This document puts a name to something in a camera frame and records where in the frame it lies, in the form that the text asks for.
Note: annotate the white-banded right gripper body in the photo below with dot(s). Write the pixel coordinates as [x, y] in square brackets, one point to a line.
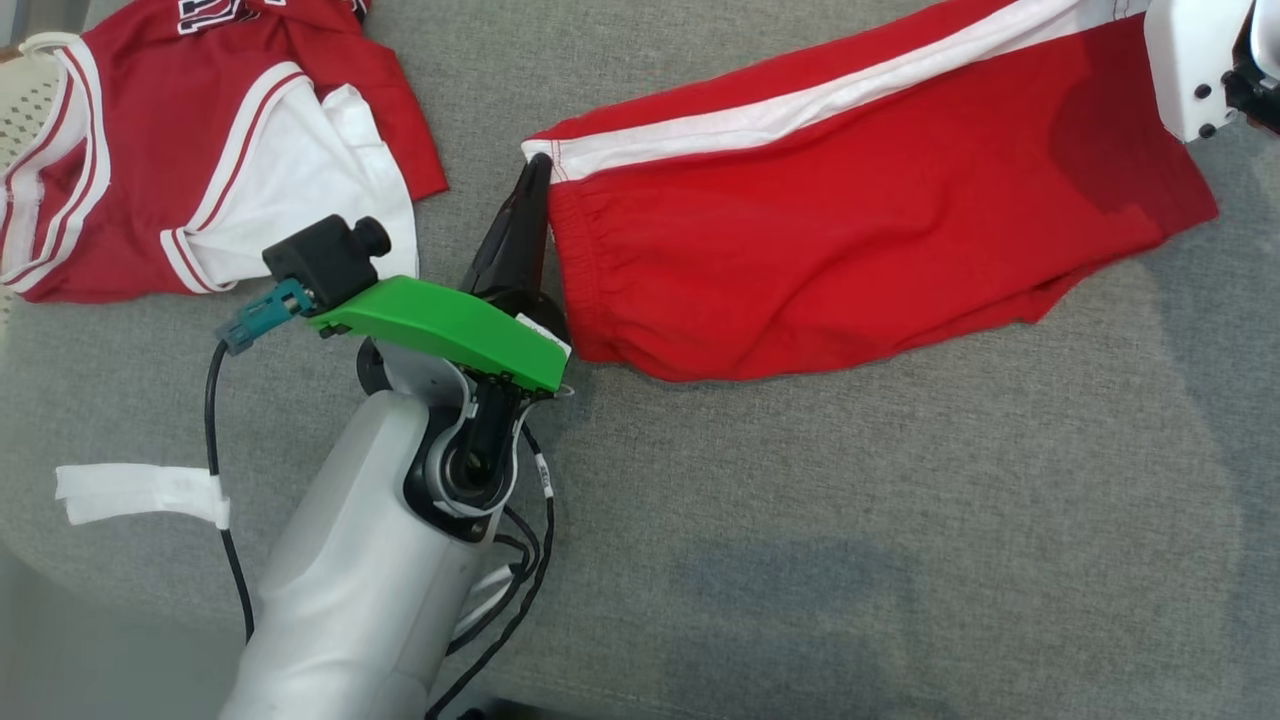
[1190, 60]

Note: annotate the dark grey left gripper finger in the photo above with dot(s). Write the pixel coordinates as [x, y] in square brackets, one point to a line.
[542, 220]
[500, 250]

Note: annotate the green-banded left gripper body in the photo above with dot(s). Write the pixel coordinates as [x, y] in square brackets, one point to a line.
[450, 325]

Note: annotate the red shorts with white stripe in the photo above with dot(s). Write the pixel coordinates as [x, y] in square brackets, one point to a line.
[850, 220]

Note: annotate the red basketball jersey white sleeves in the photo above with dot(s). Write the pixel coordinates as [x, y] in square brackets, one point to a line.
[150, 180]

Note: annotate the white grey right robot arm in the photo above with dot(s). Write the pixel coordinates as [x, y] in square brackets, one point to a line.
[1270, 30]

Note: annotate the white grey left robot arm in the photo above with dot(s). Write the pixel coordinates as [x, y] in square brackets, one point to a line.
[360, 580]

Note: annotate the white tape tag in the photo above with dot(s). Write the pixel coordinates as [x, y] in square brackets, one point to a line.
[130, 492]

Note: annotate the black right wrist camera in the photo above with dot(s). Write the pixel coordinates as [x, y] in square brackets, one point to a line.
[1255, 100]

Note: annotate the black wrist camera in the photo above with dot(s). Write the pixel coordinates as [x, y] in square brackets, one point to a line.
[325, 255]
[1255, 100]

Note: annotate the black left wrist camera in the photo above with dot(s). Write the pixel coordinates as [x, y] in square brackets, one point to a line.
[325, 255]

